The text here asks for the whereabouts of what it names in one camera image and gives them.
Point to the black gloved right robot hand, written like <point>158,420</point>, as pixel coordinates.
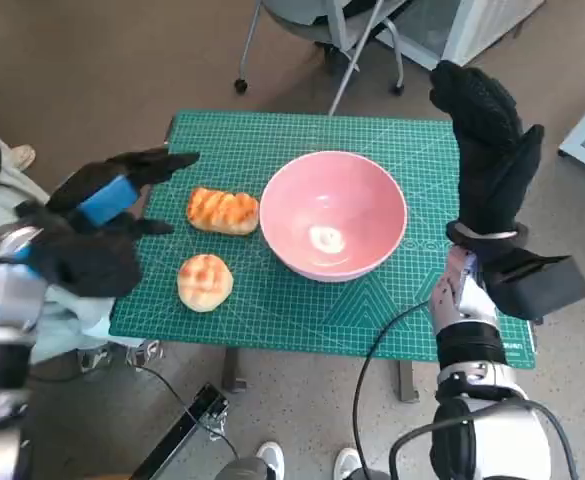
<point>492,160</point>

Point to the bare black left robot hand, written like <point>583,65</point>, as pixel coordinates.
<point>107,202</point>

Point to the long striped toy bread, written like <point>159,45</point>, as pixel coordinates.
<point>222,210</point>

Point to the round toy bread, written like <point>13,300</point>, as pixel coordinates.
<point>204,282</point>

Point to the pink bowl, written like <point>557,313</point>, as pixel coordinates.
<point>332,215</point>

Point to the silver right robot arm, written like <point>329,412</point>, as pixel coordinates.
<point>472,345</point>

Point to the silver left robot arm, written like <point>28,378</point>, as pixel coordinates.
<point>7,300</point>

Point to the person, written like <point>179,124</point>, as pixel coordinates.
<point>2,200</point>

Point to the white grilled cabinet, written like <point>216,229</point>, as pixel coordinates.
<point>452,30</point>

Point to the chrome stool base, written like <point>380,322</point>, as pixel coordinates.
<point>94,357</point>

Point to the white metal rod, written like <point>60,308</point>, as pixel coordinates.
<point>347,75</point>

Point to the green cutting mat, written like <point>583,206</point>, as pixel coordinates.
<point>282,315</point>

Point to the grey table leg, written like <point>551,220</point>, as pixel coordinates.
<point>233,372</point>
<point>408,382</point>

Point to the grey office chair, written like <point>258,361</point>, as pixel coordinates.
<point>322,25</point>

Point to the black bar device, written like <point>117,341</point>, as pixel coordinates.
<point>187,430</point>

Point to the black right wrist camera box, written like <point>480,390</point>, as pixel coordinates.
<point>542,285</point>

